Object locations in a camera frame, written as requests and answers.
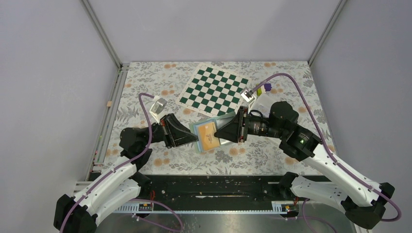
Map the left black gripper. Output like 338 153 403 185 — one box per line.
144 114 201 149

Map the green leather card holder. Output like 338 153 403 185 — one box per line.
189 112 235 153

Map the green purple toy block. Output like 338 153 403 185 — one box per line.
256 83 272 97

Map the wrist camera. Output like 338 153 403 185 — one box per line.
240 87 257 104
150 96 168 123

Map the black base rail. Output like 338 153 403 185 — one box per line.
90 173 332 213

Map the clear plastic compartment tray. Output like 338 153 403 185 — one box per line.
251 93 275 117

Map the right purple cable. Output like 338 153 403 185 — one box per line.
251 72 402 222

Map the orange credit card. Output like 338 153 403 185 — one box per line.
196 121 221 151

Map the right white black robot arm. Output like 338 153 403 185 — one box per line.
215 101 395 230

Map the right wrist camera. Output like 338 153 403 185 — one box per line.
240 87 257 104

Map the green white chessboard mat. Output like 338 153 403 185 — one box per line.
175 63 250 117

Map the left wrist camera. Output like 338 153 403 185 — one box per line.
150 96 168 123

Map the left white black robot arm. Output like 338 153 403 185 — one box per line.
53 114 198 233

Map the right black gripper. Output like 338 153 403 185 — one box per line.
214 106 286 143

